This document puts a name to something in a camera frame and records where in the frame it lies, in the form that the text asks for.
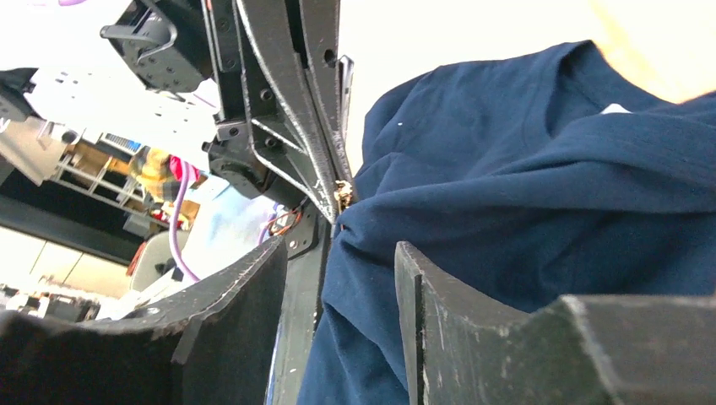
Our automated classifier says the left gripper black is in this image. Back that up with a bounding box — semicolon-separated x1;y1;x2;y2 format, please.
202;0;351;223

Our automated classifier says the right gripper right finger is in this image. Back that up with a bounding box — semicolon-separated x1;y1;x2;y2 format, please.
394;242;715;404

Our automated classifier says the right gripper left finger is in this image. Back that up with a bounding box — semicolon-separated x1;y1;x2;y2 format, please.
1;237;287;404

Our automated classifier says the navy blue garment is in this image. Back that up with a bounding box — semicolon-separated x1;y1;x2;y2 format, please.
297;40;715;404

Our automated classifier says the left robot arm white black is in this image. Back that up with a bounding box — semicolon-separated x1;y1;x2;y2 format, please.
1;1;352;221

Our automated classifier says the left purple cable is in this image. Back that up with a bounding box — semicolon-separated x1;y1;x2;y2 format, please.
167;162;203;284

